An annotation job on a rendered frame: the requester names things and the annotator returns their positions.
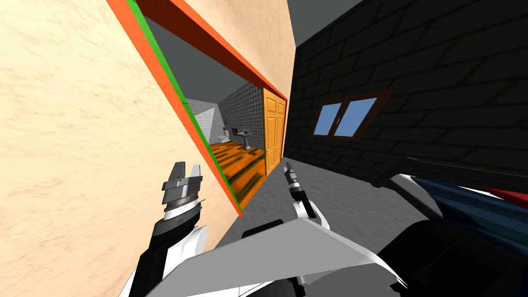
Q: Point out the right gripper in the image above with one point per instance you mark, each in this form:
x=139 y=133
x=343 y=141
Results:
x=293 y=179

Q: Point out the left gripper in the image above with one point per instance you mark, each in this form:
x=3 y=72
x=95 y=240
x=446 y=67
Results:
x=181 y=189

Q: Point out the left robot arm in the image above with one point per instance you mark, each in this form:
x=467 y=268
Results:
x=165 y=243

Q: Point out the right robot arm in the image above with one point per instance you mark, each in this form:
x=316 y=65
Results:
x=433 y=264

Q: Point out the white toilet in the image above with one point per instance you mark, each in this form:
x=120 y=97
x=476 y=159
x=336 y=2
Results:
x=222 y=137

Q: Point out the orange panelled door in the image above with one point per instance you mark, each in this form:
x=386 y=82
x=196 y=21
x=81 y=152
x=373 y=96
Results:
x=273 y=132

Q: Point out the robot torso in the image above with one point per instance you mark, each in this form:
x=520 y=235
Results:
x=288 y=255

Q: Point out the dark framed window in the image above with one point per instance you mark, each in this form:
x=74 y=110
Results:
x=344 y=117

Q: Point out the bed with blue cover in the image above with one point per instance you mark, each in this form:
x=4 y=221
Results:
x=474 y=202

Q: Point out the white pedestal sink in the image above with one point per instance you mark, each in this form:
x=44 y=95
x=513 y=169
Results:
x=246 y=136

